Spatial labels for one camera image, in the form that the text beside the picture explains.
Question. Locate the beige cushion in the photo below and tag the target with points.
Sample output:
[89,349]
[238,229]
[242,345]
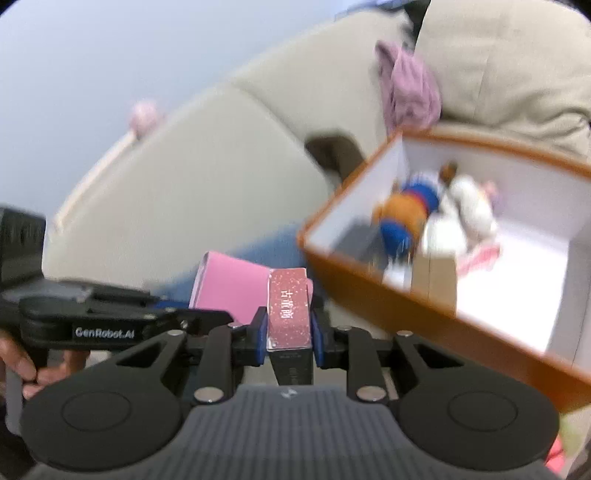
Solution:
[522,67]

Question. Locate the pink glitter box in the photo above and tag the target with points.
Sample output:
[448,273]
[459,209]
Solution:
[288,338]

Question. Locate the left leg brown sock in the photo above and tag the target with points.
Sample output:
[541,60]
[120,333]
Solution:
[334,155]

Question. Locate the grey black small box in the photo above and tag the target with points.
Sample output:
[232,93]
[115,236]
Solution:
[363,242]

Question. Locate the orange cardboard box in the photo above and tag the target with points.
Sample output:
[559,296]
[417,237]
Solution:
[523,298]

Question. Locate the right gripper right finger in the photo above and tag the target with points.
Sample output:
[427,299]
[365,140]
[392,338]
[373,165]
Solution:
[322,339]

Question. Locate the orange blue plush bear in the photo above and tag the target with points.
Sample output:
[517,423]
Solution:
[403,216]

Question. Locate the pink cloth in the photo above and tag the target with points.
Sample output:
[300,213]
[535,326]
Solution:
[409,91]

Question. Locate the brown cardboard box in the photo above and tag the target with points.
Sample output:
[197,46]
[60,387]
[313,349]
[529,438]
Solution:
[435,278]

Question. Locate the white crochet bunny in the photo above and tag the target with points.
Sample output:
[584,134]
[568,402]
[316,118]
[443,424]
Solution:
[465,218]

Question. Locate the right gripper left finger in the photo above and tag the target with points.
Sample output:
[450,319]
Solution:
[256,337]

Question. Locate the person's left hand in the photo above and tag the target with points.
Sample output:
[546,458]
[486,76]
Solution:
[14,357]

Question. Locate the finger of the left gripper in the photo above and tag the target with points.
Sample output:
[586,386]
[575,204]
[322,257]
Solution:
[111,313]

